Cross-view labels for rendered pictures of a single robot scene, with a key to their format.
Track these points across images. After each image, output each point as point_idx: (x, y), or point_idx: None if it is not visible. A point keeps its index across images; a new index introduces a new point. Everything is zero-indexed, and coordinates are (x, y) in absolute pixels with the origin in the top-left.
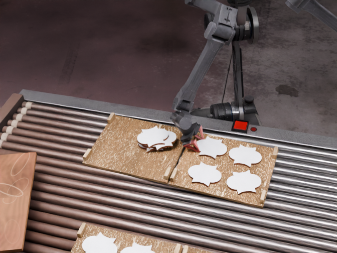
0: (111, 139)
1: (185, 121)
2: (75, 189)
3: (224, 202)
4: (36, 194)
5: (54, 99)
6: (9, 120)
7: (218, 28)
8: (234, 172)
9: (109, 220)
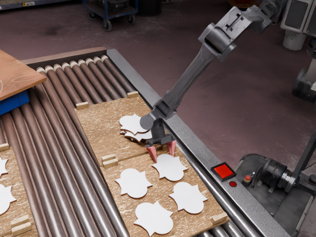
0: (112, 108)
1: (146, 120)
2: (47, 122)
3: (117, 220)
4: (24, 107)
5: (122, 64)
6: (80, 59)
7: (212, 31)
8: (157, 202)
9: (30, 158)
